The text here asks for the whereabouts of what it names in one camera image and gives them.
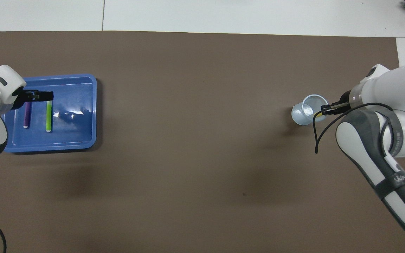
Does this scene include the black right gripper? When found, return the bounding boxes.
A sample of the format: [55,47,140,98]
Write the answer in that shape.
[320,90,352,116]

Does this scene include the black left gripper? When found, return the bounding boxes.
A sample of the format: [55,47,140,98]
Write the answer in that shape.
[10,89,54,111]

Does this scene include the green pen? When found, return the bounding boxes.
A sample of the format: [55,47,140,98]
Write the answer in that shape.
[46,101,53,133]

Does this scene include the purple pen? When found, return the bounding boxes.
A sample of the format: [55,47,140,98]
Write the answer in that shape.
[23,102,32,129]

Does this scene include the blue plastic tray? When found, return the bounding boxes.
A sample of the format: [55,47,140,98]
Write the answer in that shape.
[1,73,97,154]

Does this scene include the translucent pale blue cup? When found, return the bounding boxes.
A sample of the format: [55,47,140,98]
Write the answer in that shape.
[291,94,329,126]

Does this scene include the brown table mat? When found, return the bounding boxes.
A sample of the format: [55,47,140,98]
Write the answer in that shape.
[0,31,405,253]

